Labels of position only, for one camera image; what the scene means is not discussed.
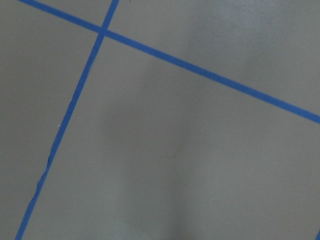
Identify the blue tape upper horizontal line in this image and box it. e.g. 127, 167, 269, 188
22, 0, 320, 124

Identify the blue tape right vertical line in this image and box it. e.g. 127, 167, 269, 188
15, 0, 119, 240

